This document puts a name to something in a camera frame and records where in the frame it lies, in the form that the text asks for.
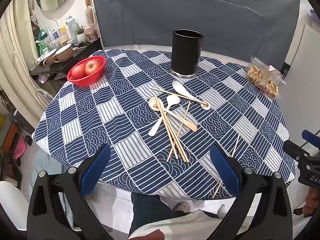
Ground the wooden chopstick bundle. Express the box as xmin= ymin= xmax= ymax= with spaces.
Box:
xmin=160 ymin=107 xmax=189 ymax=163
xmin=155 ymin=97 xmax=178 ymax=159
xmin=164 ymin=113 xmax=189 ymax=163

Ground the wooden chopstick across spoon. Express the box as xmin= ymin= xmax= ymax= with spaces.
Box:
xmin=150 ymin=87 xmax=209 ymax=107

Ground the white ceramic spoon long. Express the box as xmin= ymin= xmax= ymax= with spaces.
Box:
xmin=172 ymin=81 xmax=210 ymax=110

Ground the plain white spoon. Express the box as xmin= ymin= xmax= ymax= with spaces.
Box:
xmin=148 ymin=95 xmax=181 ymax=137

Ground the spoon with cartoon print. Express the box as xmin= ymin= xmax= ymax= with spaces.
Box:
xmin=148 ymin=97 xmax=197 ymax=132

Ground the right hand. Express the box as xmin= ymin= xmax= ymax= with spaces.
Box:
xmin=302 ymin=188 xmax=319 ymax=217

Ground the white chair seat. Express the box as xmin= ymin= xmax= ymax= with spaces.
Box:
xmin=1 ymin=181 xmax=29 ymax=231

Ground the clear snack box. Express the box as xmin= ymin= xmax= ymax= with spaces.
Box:
xmin=246 ymin=56 xmax=286 ymax=99

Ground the blue white patterned tablecloth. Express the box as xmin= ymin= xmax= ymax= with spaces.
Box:
xmin=31 ymin=48 xmax=297 ymax=201

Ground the grey fabric backdrop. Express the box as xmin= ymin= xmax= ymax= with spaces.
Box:
xmin=94 ymin=0 xmax=300 ymax=66

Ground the dark side shelf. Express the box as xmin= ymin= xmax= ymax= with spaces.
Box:
xmin=29 ymin=38 xmax=102 ymax=81

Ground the black cylindrical utensil holder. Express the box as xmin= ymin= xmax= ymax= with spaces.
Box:
xmin=170 ymin=29 xmax=204 ymax=79

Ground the red apple back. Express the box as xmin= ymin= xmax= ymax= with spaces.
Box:
xmin=71 ymin=63 xmax=86 ymax=80

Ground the red apple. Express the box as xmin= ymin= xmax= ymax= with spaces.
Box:
xmin=85 ymin=60 xmax=100 ymax=76
xmin=71 ymin=63 xmax=86 ymax=80

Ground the red plastic basket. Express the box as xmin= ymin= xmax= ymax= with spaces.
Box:
xmin=67 ymin=56 xmax=106 ymax=87

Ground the red apple front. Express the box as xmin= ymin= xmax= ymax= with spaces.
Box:
xmin=85 ymin=60 xmax=100 ymax=76

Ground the beige mug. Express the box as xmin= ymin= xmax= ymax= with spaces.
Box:
xmin=53 ymin=44 xmax=73 ymax=63

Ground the small potted plant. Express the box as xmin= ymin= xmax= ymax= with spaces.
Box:
xmin=76 ymin=26 xmax=87 ymax=43

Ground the white bottle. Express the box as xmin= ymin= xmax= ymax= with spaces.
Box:
xmin=67 ymin=16 xmax=78 ymax=44

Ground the wooden hairbrush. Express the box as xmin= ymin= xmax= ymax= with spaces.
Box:
xmin=85 ymin=0 xmax=94 ymax=26

